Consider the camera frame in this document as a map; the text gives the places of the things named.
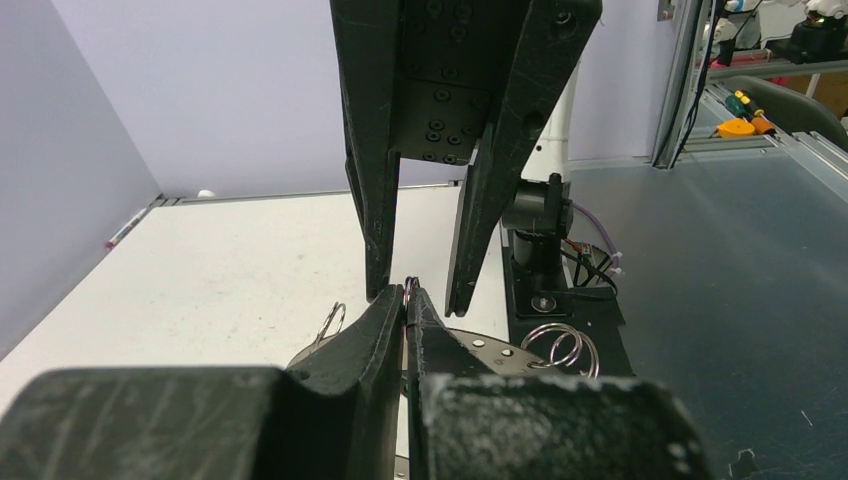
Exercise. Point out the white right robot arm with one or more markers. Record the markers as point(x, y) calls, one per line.
point(546, 185)

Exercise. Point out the pen on rear rail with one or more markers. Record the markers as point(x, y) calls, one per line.
point(126, 229)

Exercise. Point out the metal disc with keyrings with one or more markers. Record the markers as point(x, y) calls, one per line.
point(498, 356)

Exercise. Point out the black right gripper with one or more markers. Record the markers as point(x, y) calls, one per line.
point(453, 62)

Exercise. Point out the orange tape measure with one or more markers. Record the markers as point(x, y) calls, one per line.
point(735, 128)

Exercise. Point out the green handled screwdriver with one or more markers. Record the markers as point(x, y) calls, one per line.
point(742, 105)

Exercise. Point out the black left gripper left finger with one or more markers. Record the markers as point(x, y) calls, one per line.
point(333, 415)

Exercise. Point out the aluminium right rail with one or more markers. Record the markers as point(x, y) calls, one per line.
point(170, 202)

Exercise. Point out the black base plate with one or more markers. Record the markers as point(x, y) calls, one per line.
point(562, 304)

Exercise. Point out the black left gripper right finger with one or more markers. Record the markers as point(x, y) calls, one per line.
point(468, 422)

